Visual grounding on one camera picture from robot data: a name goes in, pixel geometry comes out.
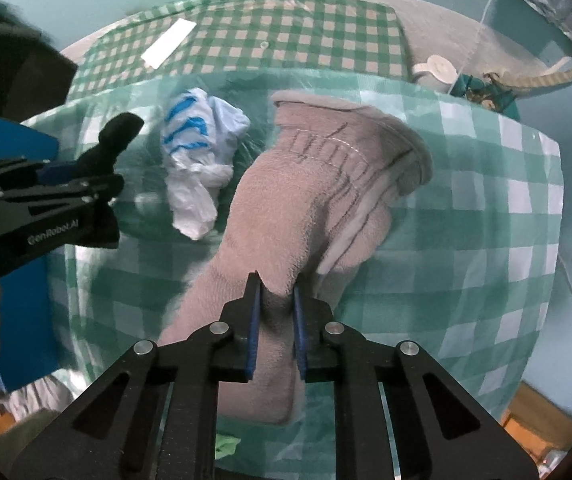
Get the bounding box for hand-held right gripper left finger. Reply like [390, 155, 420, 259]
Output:
[11, 271, 267, 480]

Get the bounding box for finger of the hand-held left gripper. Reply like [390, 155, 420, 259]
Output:
[0, 156, 81, 185]
[0, 174, 125, 207]

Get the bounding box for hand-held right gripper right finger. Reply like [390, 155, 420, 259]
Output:
[292, 284, 539, 480]

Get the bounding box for black sock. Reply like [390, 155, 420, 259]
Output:
[68, 112, 146, 250]

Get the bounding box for blue cardboard box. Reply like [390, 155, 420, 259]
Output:
[0, 117, 98, 395]

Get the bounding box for beige fuzzy sock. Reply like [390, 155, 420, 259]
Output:
[158, 91, 435, 427]

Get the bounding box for small green cloth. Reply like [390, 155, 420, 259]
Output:
[215, 435, 243, 462]

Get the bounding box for white blue striped sock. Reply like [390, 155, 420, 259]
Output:
[160, 87, 252, 241]

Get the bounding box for pile of pale clothes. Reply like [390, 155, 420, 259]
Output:
[8, 374, 73, 420]

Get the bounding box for white paper sheet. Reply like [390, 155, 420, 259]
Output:
[143, 19, 197, 69]

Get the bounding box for olive green pants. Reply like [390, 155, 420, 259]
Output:
[0, 409, 69, 480]

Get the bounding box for green checked bedsheet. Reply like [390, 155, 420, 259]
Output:
[68, 0, 413, 107]

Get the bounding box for white round device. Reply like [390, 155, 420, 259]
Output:
[412, 55, 460, 84]

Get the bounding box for teal patterned cloth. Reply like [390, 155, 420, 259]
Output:
[448, 74, 520, 117]

